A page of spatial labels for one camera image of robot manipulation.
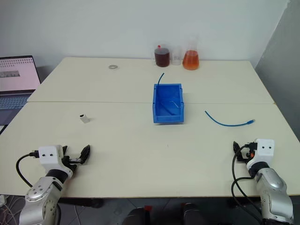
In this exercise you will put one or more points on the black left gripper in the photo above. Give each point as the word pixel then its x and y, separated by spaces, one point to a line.
pixel 70 161

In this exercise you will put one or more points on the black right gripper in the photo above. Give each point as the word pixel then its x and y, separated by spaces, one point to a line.
pixel 245 155

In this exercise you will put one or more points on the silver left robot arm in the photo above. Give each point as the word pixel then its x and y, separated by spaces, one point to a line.
pixel 41 194

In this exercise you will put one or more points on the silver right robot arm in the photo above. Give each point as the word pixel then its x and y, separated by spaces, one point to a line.
pixel 273 189

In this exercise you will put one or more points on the small clear connector piece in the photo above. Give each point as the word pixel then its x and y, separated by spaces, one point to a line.
pixel 84 118

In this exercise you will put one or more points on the blue plastic storage bin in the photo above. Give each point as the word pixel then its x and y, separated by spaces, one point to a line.
pixel 167 106

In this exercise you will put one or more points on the dark rounded shape with red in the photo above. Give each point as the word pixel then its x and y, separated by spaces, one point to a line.
pixel 137 216

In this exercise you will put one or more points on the open grey laptop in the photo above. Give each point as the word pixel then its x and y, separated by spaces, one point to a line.
pixel 16 77

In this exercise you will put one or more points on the flask of orange liquid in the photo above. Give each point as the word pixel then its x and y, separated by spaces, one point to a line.
pixel 191 61

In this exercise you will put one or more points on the clear empty measuring beaker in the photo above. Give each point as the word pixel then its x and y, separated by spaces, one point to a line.
pixel 177 57

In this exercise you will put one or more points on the jar of dark brown liquid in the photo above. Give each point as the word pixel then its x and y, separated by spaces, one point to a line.
pixel 162 57

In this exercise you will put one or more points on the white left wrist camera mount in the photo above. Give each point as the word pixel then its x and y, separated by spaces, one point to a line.
pixel 48 154

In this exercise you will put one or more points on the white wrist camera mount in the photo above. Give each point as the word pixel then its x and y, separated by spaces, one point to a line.
pixel 263 152
pixel 48 154

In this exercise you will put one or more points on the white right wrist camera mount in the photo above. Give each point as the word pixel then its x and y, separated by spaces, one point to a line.
pixel 263 152

